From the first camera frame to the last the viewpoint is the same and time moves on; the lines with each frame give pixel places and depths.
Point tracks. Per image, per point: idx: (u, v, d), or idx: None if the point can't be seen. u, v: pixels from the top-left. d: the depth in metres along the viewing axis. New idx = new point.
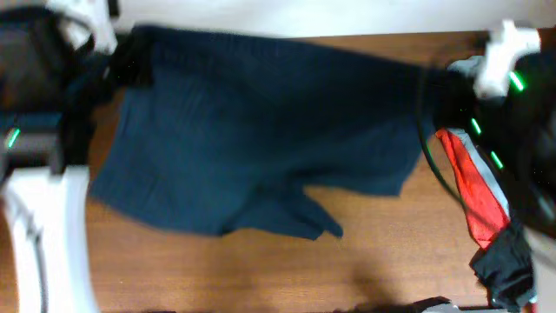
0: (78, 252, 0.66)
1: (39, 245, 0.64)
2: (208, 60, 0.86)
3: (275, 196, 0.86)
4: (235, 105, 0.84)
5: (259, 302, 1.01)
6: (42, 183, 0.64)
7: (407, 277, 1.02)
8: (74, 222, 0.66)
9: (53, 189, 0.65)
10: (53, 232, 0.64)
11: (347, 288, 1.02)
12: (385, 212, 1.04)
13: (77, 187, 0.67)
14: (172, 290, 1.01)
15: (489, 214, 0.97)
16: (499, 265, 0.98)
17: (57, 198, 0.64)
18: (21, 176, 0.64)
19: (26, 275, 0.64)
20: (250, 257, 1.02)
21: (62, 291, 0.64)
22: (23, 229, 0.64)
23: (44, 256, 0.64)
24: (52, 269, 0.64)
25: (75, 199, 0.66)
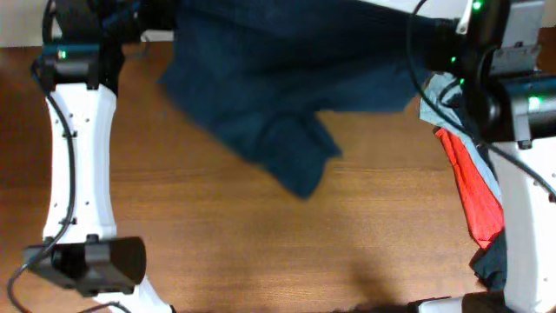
0: (101, 171, 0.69)
1: (74, 136, 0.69)
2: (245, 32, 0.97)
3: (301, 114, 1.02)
4: (259, 48, 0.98)
5: (258, 302, 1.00)
6: (81, 91, 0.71)
7: (407, 277, 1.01)
8: (102, 139, 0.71)
9: (87, 96, 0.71)
10: (87, 128, 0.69)
11: (347, 288, 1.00)
12: (385, 212, 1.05)
13: (107, 102, 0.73)
14: (169, 289, 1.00)
15: (489, 215, 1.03)
16: (499, 266, 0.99)
17: (91, 100, 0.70)
18: (64, 86, 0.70)
19: (59, 175, 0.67)
20: (250, 257, 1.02)
21: (87, 193, 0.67)
22: (62, 129, 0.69)
23: (76, 148, 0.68)
24: (82, 172, 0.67)
25: (105, 108, 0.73)
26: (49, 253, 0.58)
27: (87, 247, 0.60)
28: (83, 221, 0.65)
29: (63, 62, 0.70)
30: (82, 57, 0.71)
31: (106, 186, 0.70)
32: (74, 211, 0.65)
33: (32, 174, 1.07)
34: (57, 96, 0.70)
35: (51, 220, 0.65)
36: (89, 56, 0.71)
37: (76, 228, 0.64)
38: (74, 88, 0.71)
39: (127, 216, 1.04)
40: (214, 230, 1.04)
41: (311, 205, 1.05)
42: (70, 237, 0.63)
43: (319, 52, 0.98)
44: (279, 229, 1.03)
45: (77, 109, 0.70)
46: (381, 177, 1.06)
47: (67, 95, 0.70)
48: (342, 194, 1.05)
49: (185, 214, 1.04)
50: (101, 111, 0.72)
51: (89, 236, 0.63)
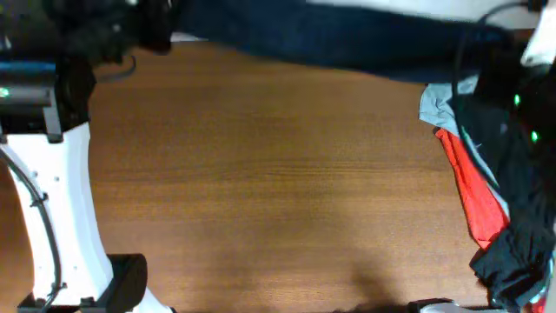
0: (87, 222, 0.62)
1: (44, 199, 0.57)
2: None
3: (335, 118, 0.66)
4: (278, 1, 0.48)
5: (259, 303, 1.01)
6: (39, 144, 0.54)
7: (407, 277, 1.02)
8: (78, 193, 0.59)
9: (49, 154, 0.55)
10: (58, 192, 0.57)
11: (347, 288, 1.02)
12: (384, 211, 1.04)
13: (79, 148, 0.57)
14: (172, 290, 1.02)
15: (489, 214, 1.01)
16: (499, 266, 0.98)
17: (56, 160, 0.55)
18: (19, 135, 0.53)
19: (37, 237, 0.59)
20: (251, 258, 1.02)
21: (76, 257, 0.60)
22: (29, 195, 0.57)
23: (49, 214, 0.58)
24: (63, 240, 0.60)
25: (75, 160, 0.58)
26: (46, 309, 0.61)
27: (82, 309, 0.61)
28: (75, 286, 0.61)
29: (9, 97, 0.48)
30: (29, 85, 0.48)
31: (94, 231, 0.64)
32: (62, 276, 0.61)
33: None
34: (9, 149, 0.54)
35: (40, 283, 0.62)
36: (38, 87, 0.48)
37: (70, 289, 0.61)
38: (29, 140, 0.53)
39: (126, 217, 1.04)
40: (214, 232, 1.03)
41: (309, 203, 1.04)
42: (62, 295, 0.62)
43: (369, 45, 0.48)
44: (279, 230, 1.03)
45: (39, 165, 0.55)
46: (383, 178, 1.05)
47: (24, 147, 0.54)
48: (340, 193, 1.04)
49: (182, 213, 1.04)
50: (70, 169, 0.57)
51: (82, 299, 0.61)
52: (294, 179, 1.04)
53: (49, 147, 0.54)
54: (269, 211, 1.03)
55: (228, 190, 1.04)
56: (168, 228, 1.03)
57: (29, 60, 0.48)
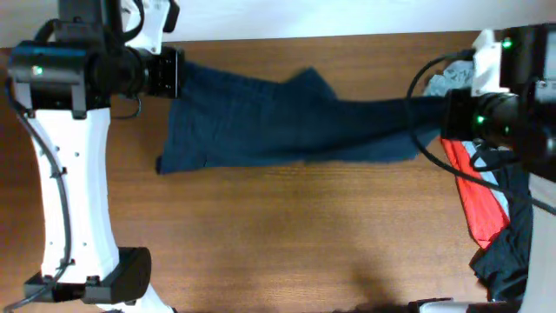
0: (102, 201, 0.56)
1: (63, 173, 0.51)
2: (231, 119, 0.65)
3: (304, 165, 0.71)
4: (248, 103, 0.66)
5: (260, 302, 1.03)
6: (65, 122, 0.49)
7: (406, 277, 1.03)
8: (95, 167, 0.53)
9: (75, 130, 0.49)
10: (78, 166, 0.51)
11: (347, 288, 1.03)
12: (385, 212, 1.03)
13: (103, 123, 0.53)
14: (174, 290, 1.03)
15: (490, 214, 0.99)
16: (499, 266, 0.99)
17: (81, 134, 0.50)
18: (46, 112, 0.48)
19: (49, 216, 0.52)
20: (251, 259, 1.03)
21: (85, 234, 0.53)
22: (48, 166, 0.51)
23: (68, 189, 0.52)
24: (76, 216, 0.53)
25: (97, 136, 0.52)
26: (50, 289, 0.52)
27: (89, 290, 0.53)
28: (83, 265, 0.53)
29: (42, 75, 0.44)
30: (62, 68, 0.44)
31: (106, 214, 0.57)
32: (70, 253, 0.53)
33: (34, 175, 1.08)
34: (36, 123, 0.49)
35: (47, 262, 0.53)
36: (70, 70, 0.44)
37: (78, 269, 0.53)
38: (56, 114, 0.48)
39: (125, 217, 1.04)
40: (213, 233, 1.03)
41: (312, 206, 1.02)
42: (72, 276, 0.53)
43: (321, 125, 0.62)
44: (278, 232, 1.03)
45: (62, 137, 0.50)
46: (385, 179, 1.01)
47: (51, 122, 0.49)
48: (343, 194, 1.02)
49: (182, 215, 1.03)
50: (93, 142, 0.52)
51: (89, 277, 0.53)
52: (295, 179, 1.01)
53: (76, 126, 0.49)
54: (269, 212, 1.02)
55: (226, 190, 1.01)
56: (168, 229, 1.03)
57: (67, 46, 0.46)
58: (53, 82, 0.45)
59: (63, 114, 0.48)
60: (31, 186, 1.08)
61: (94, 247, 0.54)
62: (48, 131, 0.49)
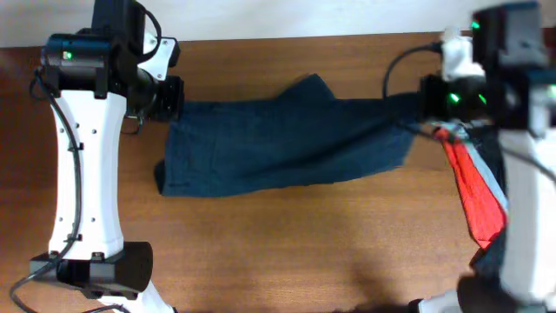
0: (113, 185, 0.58)
1: (81, 149, 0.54)
2: (231, 130, 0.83)
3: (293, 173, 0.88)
4: (244, 119, 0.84)
5: (259, 303, 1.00)
6: (87, 102, 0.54)
7: (407, 277, 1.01)
8: (109, 148, 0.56)
9: (93, 109, 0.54)
10: (95, 143, 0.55)
11: (347, 288, 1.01)
12: (385, 212, 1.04)
13: (118, 108, 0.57)
14: (171, 290, 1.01)
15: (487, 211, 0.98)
16: None
17: (99, 110, 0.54)
18: (70, 92, 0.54)
19: (62, 194, 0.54)
20: (251, 257, 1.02)
21: (94, 208, 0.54)
22: (67, 142, 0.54)
23: (83, 165, 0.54)
24: (89, 192, 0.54)
25: (114, 117, 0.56)
26: (55, 267, 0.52)
27: (92, 271, 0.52)
28: (90, 242, 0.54)
29: (69, 61, 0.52)
30: (89, 56, 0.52)
31: (115, 201, 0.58)
32: (79, 228, 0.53)
33: (36, 175, 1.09)
34: (62, 102, 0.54)
35: (55, 237, 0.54)
36: (96, 56, 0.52)
37: (84, 247, 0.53)
38: (78, 95, 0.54)
39: (127, 216, 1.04)
40: (213, 231, 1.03)
41: (312, 204, 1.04)
42: (79, 255, 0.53)
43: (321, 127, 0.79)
44: (279, 230, 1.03)
45: (82, 115, 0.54)
46: (384, 178, 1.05)
47: (76, 100, 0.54)
48: (342, 194, 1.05)
49: (184, 213, 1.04)
50: (109, 122, 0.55)
51: (94, 254, 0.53)
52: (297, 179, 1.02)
53: (95, 105, 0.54)
54: (271, 211, 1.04)
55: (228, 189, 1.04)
56: (168, 227, 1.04)
57: (92, 39, 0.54)
58: (82, 67, 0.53)
59: (84, 94, 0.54)
60: (32, 187, 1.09)
61: (102, 225, 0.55)
62: (70, 109, 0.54)
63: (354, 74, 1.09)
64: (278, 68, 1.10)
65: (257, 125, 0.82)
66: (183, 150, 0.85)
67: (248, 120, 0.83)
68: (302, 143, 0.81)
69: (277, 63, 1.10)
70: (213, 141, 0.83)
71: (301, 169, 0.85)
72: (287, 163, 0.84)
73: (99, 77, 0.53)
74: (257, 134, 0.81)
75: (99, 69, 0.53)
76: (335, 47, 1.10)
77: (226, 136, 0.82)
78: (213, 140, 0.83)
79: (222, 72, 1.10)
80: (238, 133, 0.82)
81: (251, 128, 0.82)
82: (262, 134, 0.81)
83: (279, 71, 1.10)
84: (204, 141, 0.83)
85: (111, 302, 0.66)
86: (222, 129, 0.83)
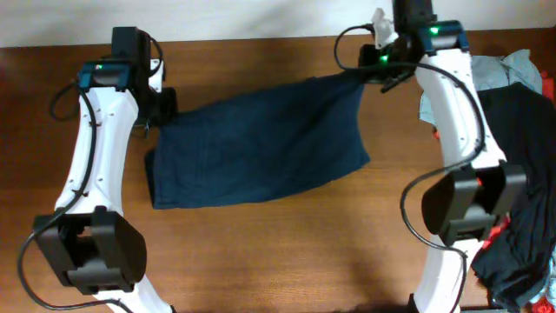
0: (121, 160, 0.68)
1: (98, 126, 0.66)
2: (202, 133, 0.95)
3: (270, 173, 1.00)
4: (213, 118, 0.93)
5: (258, 302, 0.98)
6: (110, 96, 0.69)
7: (408, 277, 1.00)
8: (122, 133, 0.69)
9: (113, 98, 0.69)
10: (110, 123, 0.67)
11: (347, 287, 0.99)
12: (385, 211, 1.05)
13: (130, 103, 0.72)
14: (169, 289, 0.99)
15: None
16: (499, 266, 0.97)
17: (118, 99, 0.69)
18: (97, 91, 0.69)
19: (76, 161, 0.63)
20: (251, 256, 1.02)
21: (101, 170, 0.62)
22: (87, 122, 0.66)
23: (98, 138, 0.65)
24: (98, 159, 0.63)
25: (128, 109, 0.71)
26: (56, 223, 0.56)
27: (92, 217, 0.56)
28: (95, 198, 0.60)
29: (100, 71, 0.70)
30: (115, 69, 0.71)
31: (119, 174, 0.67)
32: (86, 185, 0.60)
33: (39, 173, 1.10)
34: (90, 95, 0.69)
35: (62, 196, 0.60)
36: (122, 69, 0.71)
37: (89, 201, 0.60)
38: (104, 89, 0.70)
39: (129, 214, 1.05)
40: (214, 230, 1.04)
41: (311, 204, 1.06)
42: (82, 209, 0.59)
43: (282, 122, 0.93)
44: (279, 229, 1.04)
45: (105, 103, 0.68)
46: (382, 177, 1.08)
47: (100, 95, 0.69)
48: (342, 192, 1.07)
49: (186, 213, 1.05)
50: (123, 110, 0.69)
51: (97, 206, 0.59)
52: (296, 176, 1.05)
53: (117, 98, 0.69)
54: (272, 210, 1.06)
55: None
56: (168, 226, 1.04)
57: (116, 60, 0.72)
58: (109, 76, 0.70)
59: (109, 91, 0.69)
60: (33, 184, 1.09)
61: (105, 185, 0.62)
62: (97, 101, 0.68)
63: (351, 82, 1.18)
64: (280, 77, 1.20)
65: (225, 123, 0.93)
66: (170, 160, 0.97)
67: (217, 118, 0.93)
68: (268, 136, 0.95)
69: (279, 74, 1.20)
70: (192, 145, 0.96)
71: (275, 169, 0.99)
72: (260, 163, 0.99)
73: (121, 79, 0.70)
74: (225, 133, 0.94)
75: (122, 76, 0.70)
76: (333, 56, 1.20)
77: (198, 140, 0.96)
78: (189, 146, 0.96)
79: (229, 80, 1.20)
80: (209, 131, 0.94)
81: (220, 127, 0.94)
82: (228, 130, 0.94)
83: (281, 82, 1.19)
84: (185, 147, 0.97)
85: (108, 297, 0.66)
86: (198, 136, 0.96)
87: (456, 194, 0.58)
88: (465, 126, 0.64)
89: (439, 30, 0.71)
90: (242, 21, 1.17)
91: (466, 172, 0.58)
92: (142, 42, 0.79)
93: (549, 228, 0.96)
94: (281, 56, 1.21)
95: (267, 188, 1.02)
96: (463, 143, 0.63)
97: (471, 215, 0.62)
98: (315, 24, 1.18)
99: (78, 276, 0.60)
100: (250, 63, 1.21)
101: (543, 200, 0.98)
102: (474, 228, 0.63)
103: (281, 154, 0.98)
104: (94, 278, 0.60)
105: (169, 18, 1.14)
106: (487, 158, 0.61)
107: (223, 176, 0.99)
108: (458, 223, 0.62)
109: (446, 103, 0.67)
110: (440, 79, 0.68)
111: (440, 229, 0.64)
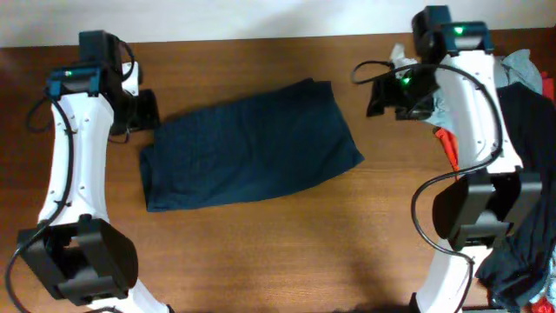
0: (101, 165, 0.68)
1: (75, 133, 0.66)
2: (195, 136, 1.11)
3: (255, 169, 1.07)
4: (206, 123, 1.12)
5: (258, 303, 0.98)
6: (85, 101, 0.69)
7: (407, 277, 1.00)
8: (99, 140, 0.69)
9: (85, 103, 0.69)
10: (86, 129, 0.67)
11: (347, 287, 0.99)
12: (385, 211, 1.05)
13: (104, 107, 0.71)
14: (169, 291, 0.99)
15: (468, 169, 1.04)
16: (499, 266, 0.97)
17: (89, 103, 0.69)
18: (70, 97, 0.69)
19: (56, 169, 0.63)
20: (250, 257, 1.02)
21: (82, 178, 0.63)
22: (62, 129, 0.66)
23: (76, 145, 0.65)
24: (77, 166, 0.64)
25: (102, 112, 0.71)
26: (40, 237, 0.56)
27: (77, 224, 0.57)
28: (79, 207, 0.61)
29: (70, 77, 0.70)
30: (87, 74, 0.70)
31: (102, 179, 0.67)
32: (69, 195, 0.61)
33: (38, 174, 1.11)
34: (63, 102, 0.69)
35: (44, 207, 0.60)
36: (92, 74, 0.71)
37: (72, 210, 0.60)
38: (76, 96, 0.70)
39: (129, 215, 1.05)
40: (214, 230, 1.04)
41: (310, 204, 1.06)
42: (66, 219, 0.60)
43: (265, 125, 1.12)
44: (279, 229, 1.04)
45: (78, 109, 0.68)
46: (382, 177, 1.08)
47: (72, 101, 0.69)
48: (342, 193, 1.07)
49: (185, 214, 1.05)
50: (96, 115, 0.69)
51: (81, 216, 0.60)
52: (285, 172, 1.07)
53: (89, 103, 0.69)
54: (271, 211, 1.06)
55: None
56: (168, 227, 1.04)
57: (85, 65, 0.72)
58: (81, 83, 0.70)
59: (82, 96, 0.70)
60: (33, 185, 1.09)
61: (86, 194, 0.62)
62: (69, 108, 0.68)
63: (349, 82, 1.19)
64: (280, 76, 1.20)
65: (215, 129, 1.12)
66: (162, 160, 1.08)
67: (208, 125, 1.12)
68: (253, 136, 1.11)
69: (278, 73, 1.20)
70: (183, 147, 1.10)
71: (259, 165, 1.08)
72: (245, 160, 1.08)
73: (92, 83, 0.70)
74: (214, 136, 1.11)
75: (94, 82, 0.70)
76: (331, 56, 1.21)
77: (188, 142, 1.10)
78: (180, 148, 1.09)
79: (228, 80, 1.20)
80: (200, 135, 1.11)
81: (210, 131, 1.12)
82: (218, 134, 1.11)
83: (281, 82, 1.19)
84: (175, 149, 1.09)
85: (102, 304, 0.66)
86: (189, 139, 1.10)
87: (469, 196, 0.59)
88: (480, 129, 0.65)
89: (461, 31, 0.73)
90: (241, 20, 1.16)
91: (482, 177, 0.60)
92: (113, 47, 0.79)
93: (549, 229, 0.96)
94: (281, 56, 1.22)
95: (255, 183, 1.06)
96: (479, 147, 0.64)
97: (483, 220, 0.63)
98: (314, 23, 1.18)
99: (69, 288, 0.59)
100: (249, 62, 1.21)
101: (543, 200, 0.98)
102: (485, 235, 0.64)
103: (263, 152, 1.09)
104: (84, 287, 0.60)
105: (168, 18, 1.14)
106: (505, 164, 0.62)
107: (214, 177, 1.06)
108: (469, 228, 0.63)
109: (466, 104, 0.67)
110: (461, 81, 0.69)
111: (450, 234, 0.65)
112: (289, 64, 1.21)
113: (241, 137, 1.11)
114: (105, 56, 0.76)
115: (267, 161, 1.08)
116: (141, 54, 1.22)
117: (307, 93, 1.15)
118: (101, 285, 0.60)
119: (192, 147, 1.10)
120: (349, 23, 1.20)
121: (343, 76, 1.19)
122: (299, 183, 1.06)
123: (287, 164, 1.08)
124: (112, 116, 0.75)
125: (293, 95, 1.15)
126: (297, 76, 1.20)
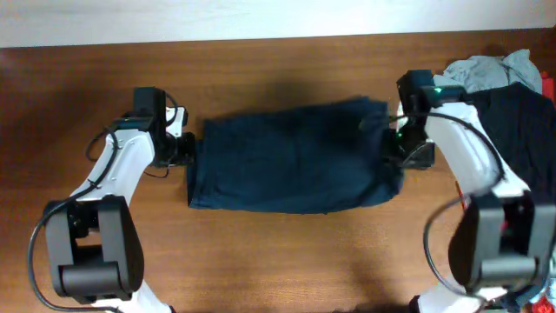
0: (131, 186, 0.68)
1: (120, 149, 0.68)
2: (239, 148, 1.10)
3: (302, 182, 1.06)
4: (249, 136, 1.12)
5: (258, 303, 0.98)
6: (137, 136, 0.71)
7: (407, 277, 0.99)
8: (136, 163, 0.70)
9: (137, 135, 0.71)
10: (129, 148, 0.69)
11: (347, 287, 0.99)
12: (385, 211, 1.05)
13: (148, 145, 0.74)
14: (169, 291, 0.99)
15: None
16: None
17: (141, 135, 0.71)
18: (122, 131, 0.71)
19: (95, 169, 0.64)
20: (250, 257, 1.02)
21: (117, 174, 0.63)
22: (110, 145, 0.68)
23: (120, 153, 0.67)
24: (114, 165, 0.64)
25: (146, 147, 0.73)
26: (66, 209, 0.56)
27: (102, 200, 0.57)
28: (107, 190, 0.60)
29: (125, 123, 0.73)
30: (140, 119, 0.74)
31: (130, 191, 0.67)
32: (102, 181, 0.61)
33: (38, 172, 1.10)
34: (119, 133, 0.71)
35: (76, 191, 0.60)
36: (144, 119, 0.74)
37: (101, 193, 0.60)
38: (130, 131, 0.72)
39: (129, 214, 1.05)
40: (214, 231, 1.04)
41: None
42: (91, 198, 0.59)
43: (310, 138, 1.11)
44: (279, 229, 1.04)
45: (127, 136, 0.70)
46: None
47: (126, 130, 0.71)
48: None
49: (185, 215, 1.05)
50: (142, 146, 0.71)
51: (106, 195, 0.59)
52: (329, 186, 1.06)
53: (140, 138, 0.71)
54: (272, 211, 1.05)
55: None
56: (168, 227, 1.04)
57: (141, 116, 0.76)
58: (135, 125, 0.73)
59: (135, 133, 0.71)
60: (31, 184, 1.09)
61: (115, 185, 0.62)
62: (123, 137, 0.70)
63: (350, 82, 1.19)
64: (280, 76, 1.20)
65: (260, 141, 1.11)
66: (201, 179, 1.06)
67: (252, 137, 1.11)
68: (299, 149, 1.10)
69: (279, 72, 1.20)
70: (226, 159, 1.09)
71: (305, 178, 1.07)
72: (290, 173, 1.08)
73: (143, 123, 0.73)
74: (259, 148, 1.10)
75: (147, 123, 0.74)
76: (330, 56, 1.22)
77: (232, 154, 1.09)
78: (224, 160, 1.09)
79: (229, 79, 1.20)
80: (244, 146, 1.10)
81: (255, 143, 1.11)
82: (262, 146, 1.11)
83: (281, 80, 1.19)
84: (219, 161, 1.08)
85: (106, 304, 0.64)
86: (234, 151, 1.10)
87: (482, 224, 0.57)
88: (481, 161, 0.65)
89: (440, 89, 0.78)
90: (241, 18, 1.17)
91: (490, 199, 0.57)
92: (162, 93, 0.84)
93: None
94: (281, 56, 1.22)
95: (301, 196, 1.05)
96: (480, 174, 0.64)
97: (503, 263, 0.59)
98: (314, 22, 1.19)
99: (75, 278, 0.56)
100: (250, 62, 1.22)
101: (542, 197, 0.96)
102: (507, 280, 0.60)
103: (309, 164, 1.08)
104: (92, 283, 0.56)
105: (168, 17, 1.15)
106: (509, 187, 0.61)
107: (260, 189, 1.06)
108: (491, 269, 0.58)
109: (463, 146, 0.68)
110: (451, 124, 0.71)
111: (471, 280, 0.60)
112: (290, 63, 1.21)
113: (286, 153, 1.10)
114: (154, 106, 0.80)
115: (313, 173, 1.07)
116: (142, 53, 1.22)
117: (353, 108, 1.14)
118: (107, 281, 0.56)
119: (238, 165, 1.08)
120: (348, 24, 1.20)
121: (343, 76, 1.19)
122: (343, 196, 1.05)
123: (335, 183, 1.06)
124: (148, 158, 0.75)
125: (342, 112, 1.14)
126: (298, 75, 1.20)
